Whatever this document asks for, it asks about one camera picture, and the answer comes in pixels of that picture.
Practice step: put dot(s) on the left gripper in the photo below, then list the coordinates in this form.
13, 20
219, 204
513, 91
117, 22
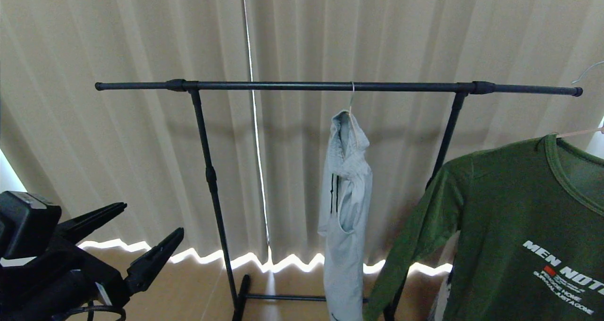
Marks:
61, 278

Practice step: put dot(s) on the pale grey shorts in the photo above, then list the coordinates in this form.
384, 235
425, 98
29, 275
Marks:
347, 207

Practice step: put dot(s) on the pink clothes hanger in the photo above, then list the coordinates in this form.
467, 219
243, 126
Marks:
585, 132
351, 99

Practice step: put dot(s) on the green garment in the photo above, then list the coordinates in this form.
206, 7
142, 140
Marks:
509, 207

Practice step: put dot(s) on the black clothes rack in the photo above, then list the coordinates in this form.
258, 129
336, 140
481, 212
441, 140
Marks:
283, 85

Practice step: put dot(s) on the white laundry basket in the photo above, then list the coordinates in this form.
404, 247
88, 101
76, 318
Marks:
436, 307

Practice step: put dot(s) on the beige curtain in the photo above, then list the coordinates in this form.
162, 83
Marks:
118, 28

